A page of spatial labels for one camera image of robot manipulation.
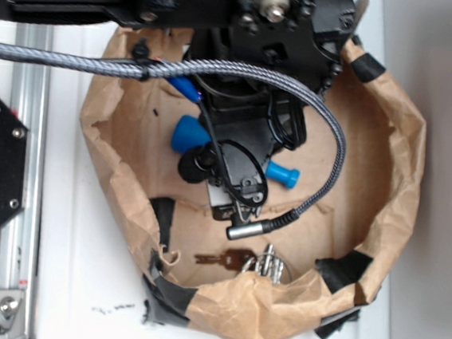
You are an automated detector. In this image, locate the blue plastic bottle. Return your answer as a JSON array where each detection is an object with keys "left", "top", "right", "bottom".
[{"left": 170, "top": 115, "right": 300, "bottom": 189}]

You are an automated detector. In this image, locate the silver corner bracket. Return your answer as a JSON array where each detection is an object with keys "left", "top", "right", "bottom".
[{"left": 0, "top": 289, "right": 26, "bottom": 339}]

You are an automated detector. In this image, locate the grey braided cable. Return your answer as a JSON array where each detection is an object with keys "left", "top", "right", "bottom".
[{"left": 0, "top": 38, "right": 356, "bottom": 251}]

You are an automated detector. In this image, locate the brown key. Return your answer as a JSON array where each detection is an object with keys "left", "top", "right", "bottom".
[{"left": 195, "top": 248, "right": 256, "bottom": 271}]

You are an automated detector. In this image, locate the aluminium profile rail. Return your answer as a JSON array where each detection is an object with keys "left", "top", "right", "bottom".
[{"left": 0, "top": 21, "right": 67, "bottom": 339}]

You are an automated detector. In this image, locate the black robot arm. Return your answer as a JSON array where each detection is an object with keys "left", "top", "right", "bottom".
[{"left": 0, "top": 0, "right": 368, "bottom": 210}]

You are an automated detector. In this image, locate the silver key bunch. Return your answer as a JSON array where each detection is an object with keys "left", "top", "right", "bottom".
[{"left": 240, "top": 243, "right": 293, "bottom": 285}]

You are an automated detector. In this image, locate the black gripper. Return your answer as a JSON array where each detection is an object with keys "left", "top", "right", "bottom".
[{"left": 178, "top": 77, "right": 307, "bottom": 205}]

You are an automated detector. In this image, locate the brown paper bag bin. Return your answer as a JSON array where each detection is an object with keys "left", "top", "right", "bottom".
[{"left": 80, "top": 41, "right": 426, "bottom": 339}]

